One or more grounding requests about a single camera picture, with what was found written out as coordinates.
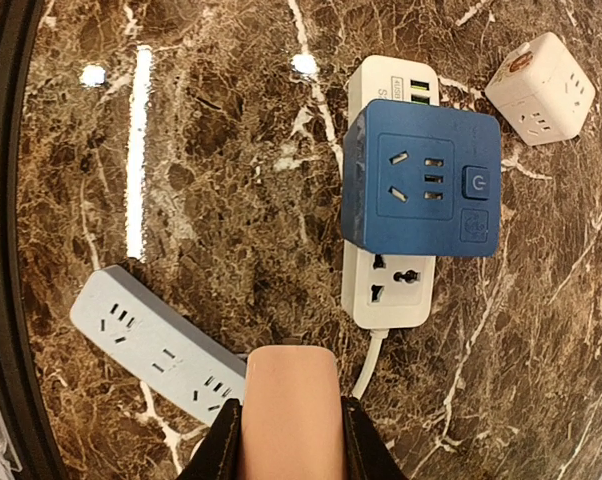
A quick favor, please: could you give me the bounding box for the light blue power strip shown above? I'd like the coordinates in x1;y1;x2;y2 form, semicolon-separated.
70;265;246;426

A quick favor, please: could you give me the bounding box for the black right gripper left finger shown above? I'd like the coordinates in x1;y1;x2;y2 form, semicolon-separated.
177;399;242;480

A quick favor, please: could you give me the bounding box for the blue cube socket adapter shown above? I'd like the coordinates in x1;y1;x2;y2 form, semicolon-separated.
341;99;501;257

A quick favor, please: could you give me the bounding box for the white power cable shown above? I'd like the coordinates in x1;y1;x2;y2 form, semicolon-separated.
350;327;390;401

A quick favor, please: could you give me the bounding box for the white cube socket adapter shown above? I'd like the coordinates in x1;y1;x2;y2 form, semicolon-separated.
485;32;595;146

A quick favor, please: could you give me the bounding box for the pink plug adapter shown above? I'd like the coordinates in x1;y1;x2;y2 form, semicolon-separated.
237;346;347;479

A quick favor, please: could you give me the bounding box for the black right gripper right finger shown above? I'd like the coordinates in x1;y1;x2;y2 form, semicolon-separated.
341;396;407;480

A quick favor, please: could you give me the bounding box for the white universal power strip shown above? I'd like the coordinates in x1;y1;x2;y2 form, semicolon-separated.
341;55;440;331

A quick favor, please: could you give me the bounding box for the black table frame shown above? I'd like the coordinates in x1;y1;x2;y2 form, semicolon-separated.
0;1;67;479

